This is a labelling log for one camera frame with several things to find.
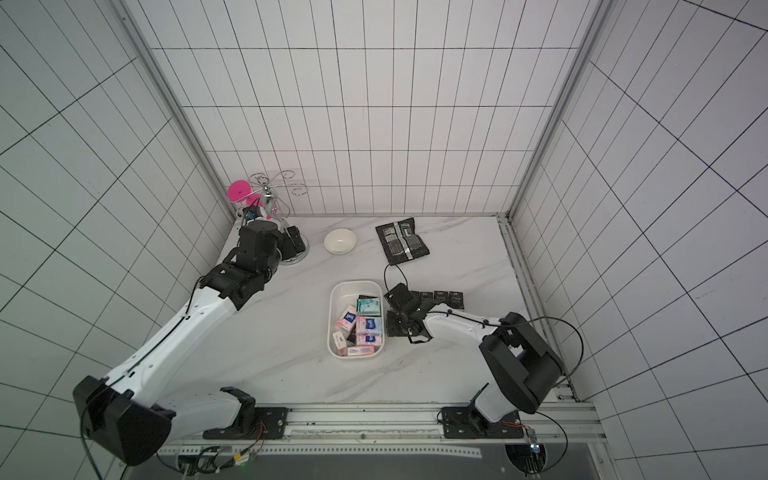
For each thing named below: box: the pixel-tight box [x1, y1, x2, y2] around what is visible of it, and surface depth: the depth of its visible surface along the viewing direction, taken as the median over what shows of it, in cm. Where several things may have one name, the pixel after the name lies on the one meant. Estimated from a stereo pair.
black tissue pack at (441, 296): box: [434, 290, 449, 304], surface depth 97 cm
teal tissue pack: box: [357, 297, 381, 316], surface depth 89 cm
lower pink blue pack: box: [356, 333, 383, 346], surface depth 84 cm
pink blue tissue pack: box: [356, 316, 383, 335], surface depth 85 cm
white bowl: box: [323, 228, 357, 255], surface depth 108 cm
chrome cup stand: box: [245, 170, 310, 265], surface depth 89 cm
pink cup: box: [227, 180, 263, 207], surface depth 89 cm
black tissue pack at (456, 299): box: [448, 291, 465, 309], surface depth 97 cm
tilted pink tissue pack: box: [336, 305, 357, 332], surface depth 90 cm
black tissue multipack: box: [375, 217, 430, 266], surface depth 112 cm
